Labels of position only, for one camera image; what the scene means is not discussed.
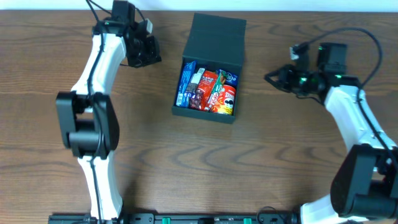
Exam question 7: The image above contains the blue snack bar wrapper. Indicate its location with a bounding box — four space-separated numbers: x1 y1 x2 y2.
175 60 197 108

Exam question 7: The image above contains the blue Eclipse mint tin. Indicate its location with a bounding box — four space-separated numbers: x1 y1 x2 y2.
216 69 238 88

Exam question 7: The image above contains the dark blue chocolate bar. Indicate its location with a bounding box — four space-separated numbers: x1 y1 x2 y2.
185 68 206 98

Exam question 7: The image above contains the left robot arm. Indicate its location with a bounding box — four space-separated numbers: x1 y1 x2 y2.
49 1 162 223

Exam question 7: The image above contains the black gift box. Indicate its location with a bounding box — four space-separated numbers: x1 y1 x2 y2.
171 12 247 124

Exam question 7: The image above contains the red KitKat bar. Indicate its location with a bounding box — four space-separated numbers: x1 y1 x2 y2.
205 69 226 111

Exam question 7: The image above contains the red Pringles can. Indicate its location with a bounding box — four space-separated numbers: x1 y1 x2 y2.
211 85 236 115

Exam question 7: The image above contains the red Hacks candy bag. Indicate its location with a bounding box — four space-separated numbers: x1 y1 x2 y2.
189 70 218 111

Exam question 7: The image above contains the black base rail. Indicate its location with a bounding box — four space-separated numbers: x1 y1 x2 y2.
48 212 301 224

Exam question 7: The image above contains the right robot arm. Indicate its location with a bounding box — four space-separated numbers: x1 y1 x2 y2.
264 42 397 223

